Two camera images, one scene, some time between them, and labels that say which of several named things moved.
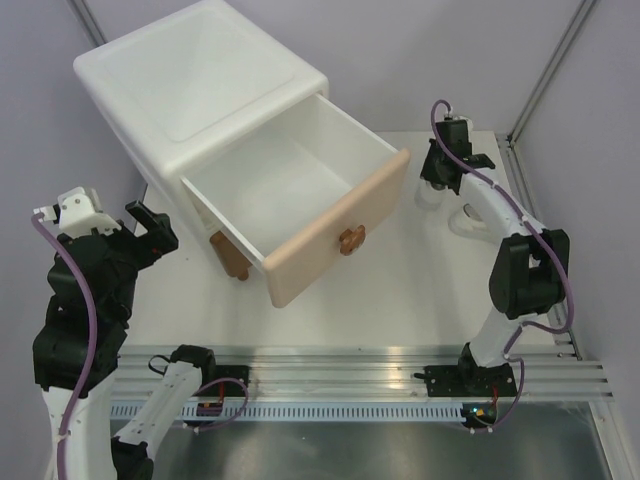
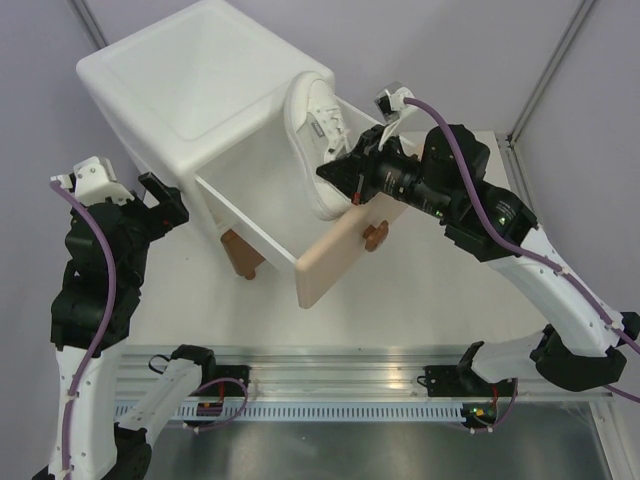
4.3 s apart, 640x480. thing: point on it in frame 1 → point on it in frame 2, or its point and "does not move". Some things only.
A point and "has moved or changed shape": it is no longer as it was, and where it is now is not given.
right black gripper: (427, 171) → (355, 175)
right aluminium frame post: (549, 72) does not move
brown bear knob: (351, 240) → (375, 236)
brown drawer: (233, 261) has moved or changed shape
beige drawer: (286, 192) has moved or changed shape
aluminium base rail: (336, 373) does not move
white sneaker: (434, 199) has moved or changed shape
